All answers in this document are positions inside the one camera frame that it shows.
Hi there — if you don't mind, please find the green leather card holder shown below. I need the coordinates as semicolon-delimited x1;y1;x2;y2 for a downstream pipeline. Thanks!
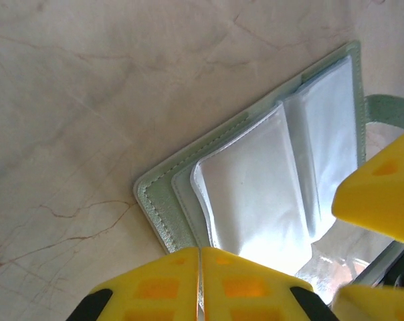
133;39;404;265

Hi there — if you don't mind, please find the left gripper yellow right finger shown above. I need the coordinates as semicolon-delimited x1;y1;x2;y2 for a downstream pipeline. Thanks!
201;246;336;321

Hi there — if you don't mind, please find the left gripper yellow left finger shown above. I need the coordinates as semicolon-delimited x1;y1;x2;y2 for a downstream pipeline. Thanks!
66;246;202;321

